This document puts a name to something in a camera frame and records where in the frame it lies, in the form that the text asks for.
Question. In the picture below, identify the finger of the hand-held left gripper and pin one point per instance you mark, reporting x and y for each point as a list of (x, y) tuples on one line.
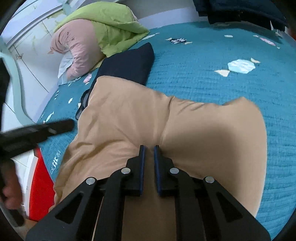
[(62, 126)]

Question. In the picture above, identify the navy folded cloth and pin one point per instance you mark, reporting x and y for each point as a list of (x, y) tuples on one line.
[(131, 62)]

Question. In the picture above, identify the teal patterned bedspread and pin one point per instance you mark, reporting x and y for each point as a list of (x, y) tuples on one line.
[(208, 92)]

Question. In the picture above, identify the pink pillow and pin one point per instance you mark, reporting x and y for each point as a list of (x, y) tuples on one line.
[(78, 44)]

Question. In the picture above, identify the pale green bed frame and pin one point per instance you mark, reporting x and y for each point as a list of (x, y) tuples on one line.
[(17, 76)]

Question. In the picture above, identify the green quilt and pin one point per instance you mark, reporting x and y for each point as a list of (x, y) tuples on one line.
[(111, 25)]

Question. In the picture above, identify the beige coat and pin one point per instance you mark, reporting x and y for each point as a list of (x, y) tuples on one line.
[(129, 120)]

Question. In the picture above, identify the red cloth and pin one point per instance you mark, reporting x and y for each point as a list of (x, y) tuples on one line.
[(41, 190)]

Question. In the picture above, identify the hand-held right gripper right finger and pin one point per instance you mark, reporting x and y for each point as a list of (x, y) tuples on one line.
[(157, 171)]

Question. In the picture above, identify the person's left hand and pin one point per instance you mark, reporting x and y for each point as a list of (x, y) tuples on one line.
[(12, 187)]

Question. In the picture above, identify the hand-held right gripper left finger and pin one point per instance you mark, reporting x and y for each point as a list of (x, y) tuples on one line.
[(142, 171)]

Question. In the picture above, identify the white pillow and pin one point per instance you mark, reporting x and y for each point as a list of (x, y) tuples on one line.
[(64, 67)]

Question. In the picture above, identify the navy hanging jacket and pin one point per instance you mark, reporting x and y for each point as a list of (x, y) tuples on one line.
[(242, 9)]

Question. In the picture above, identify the white wardrobe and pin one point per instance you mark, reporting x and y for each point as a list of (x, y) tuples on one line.
[(30, 34)]

